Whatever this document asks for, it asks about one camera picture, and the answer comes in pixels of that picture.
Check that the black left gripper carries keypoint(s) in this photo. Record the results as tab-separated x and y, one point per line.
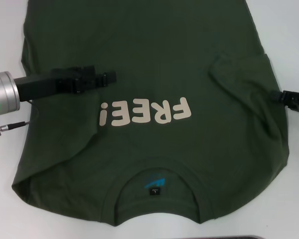
44	83

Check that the dark green printed t-shirt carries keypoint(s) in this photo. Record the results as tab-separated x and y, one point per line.
149	44

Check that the dark grey robot base edge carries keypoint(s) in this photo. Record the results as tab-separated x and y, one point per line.
239	237

